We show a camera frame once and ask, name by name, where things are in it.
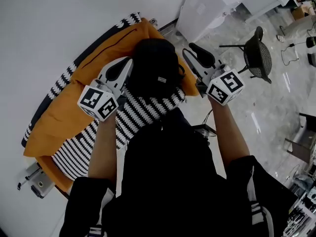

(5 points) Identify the white cabinet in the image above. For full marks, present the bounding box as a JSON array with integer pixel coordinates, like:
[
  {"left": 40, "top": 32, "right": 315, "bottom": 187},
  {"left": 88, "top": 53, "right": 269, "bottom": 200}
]
[{"left": 175, "top": 0, "right": 249, "bottom": 43}]

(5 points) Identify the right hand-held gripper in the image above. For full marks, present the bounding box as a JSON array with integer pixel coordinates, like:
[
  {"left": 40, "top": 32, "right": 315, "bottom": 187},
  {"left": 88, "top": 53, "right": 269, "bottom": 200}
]
[{"left": 182, "top": 42, "right": 245, "bottom": 106}]

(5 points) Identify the grey metal bracket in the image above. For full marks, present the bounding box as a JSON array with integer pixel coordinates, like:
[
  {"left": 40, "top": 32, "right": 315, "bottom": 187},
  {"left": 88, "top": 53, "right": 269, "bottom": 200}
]
[{"left": 16, "top": 161, "right": 56, "bottom": 199}]

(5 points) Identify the cluttered equipment rack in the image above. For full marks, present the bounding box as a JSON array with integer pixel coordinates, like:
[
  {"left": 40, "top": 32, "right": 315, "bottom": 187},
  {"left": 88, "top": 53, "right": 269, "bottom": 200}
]
[{"left": 281, "top": 164, "right": 316, "bottom": 237}]

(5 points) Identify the cardboard box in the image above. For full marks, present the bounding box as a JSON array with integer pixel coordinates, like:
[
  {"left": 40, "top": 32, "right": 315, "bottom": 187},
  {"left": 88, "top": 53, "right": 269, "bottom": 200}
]
[{"left": 292, "top": 5, "right": 311, "bottom": 21}]

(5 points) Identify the dark wooden chair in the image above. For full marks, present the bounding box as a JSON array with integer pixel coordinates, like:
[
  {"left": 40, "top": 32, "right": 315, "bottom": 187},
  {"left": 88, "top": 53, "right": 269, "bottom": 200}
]
[{"left": 283, "top": 112, "right": 316, "bottom": 164}]

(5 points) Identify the person's black clothing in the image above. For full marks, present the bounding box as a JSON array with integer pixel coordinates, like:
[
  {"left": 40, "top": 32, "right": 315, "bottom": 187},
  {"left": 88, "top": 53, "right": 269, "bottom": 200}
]
[{"left": 59, "top": 107, "right": 299, "bottom": 237}]

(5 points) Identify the person's left forearm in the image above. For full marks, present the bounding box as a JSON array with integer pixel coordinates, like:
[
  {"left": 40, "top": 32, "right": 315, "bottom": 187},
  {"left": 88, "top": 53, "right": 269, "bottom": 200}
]
[{"left": 87, "top": 112, "right": 119, "bottom": 184}]

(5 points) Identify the black floor cable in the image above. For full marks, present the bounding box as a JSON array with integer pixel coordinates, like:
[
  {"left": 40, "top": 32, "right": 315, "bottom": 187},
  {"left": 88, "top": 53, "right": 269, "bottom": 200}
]
[{"left": 280, "top": 40, "right": 307, "bottom": 67}]

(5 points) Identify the person's right forearm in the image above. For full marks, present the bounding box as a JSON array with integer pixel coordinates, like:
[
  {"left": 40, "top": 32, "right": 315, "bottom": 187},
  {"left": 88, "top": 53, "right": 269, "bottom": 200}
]
[{"left": 208, "top": 96, "right": 251, "bottom": 169}]

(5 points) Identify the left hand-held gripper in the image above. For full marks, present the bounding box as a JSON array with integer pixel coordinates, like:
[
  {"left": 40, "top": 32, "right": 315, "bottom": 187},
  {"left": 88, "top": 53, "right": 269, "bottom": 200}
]
[{"left": 77, "top": 57, "right": 134, "bottom": 122}]

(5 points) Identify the black wicker chair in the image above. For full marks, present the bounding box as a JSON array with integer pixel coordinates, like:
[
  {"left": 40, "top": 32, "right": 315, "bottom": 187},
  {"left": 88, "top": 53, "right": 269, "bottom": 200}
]
[{"left": 219, "top": 26, "right": 273, "bottom": 84}]

